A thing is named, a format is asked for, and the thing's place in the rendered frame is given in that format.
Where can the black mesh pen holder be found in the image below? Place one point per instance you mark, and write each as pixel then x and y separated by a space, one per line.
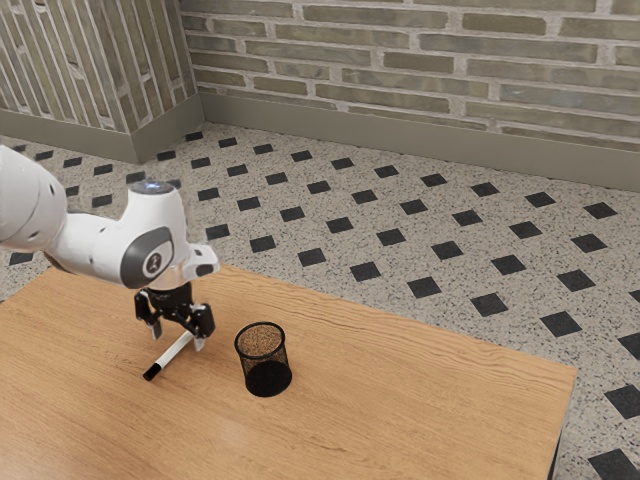
pixel 263 360

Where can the white marker pen black cap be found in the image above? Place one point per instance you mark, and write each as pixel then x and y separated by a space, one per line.
pixel 169 356

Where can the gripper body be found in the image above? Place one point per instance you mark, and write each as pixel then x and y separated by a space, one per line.
pixel 167 303

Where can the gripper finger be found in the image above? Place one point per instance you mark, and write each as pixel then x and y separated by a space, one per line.
pixel 199 343
pixel 155 330

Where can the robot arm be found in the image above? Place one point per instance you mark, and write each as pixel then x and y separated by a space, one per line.
pixel 90 240

